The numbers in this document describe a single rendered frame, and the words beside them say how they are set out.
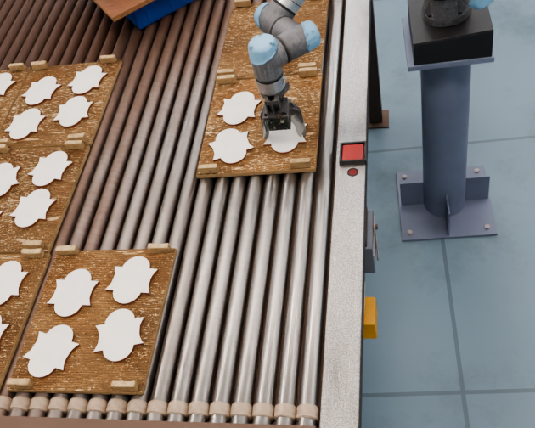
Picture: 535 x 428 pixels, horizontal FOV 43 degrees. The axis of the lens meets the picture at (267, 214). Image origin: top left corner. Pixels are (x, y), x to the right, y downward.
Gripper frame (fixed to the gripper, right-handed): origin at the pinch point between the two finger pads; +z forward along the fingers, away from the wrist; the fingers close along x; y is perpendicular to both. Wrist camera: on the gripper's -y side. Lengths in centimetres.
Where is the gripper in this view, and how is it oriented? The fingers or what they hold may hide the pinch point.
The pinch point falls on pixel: (285, 134)
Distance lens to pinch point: 201.3
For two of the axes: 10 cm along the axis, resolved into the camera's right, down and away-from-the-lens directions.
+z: 1.9, 6.2, 7.6
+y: -0.9, 7.9, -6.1
